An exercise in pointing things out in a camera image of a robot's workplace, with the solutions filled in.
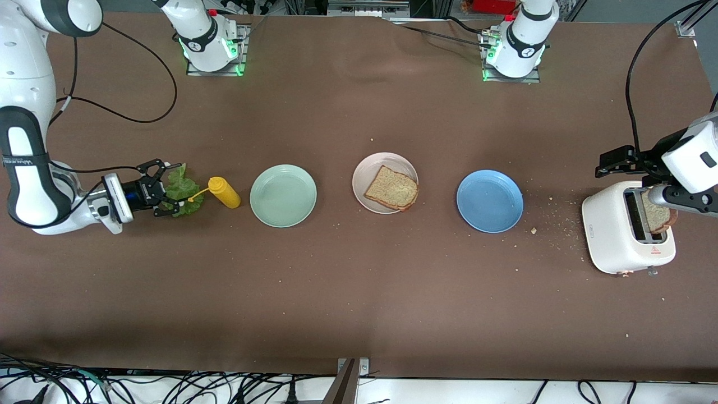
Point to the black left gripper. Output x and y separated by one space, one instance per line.
645 159

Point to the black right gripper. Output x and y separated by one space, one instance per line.
138 192

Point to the green lettuce leaf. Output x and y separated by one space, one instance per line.
188 191

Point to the yellow squeeze bottle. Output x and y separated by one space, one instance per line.
224 192

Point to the light-crust bread slice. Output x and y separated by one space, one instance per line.
392 188

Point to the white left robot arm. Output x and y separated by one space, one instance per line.
524 39

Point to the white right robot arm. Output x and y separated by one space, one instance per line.
28 67

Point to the green plate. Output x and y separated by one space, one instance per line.
283 196

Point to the blue plate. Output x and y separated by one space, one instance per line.
489 202

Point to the beige plate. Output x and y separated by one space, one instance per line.
370 174

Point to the white toaster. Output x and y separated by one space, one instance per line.
608 230

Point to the dark-crust bread slice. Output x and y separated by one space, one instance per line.
659 221

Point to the red box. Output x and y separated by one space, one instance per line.
493 5

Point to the grey metal equipment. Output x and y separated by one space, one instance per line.
367 8

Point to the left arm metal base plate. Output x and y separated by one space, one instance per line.
510 80

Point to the aluminium corner rail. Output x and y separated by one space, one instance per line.
685 28

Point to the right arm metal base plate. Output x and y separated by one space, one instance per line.
244 56

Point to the silver metal bracket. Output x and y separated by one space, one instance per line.
364 366

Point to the dark metal post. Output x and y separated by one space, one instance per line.
342 390

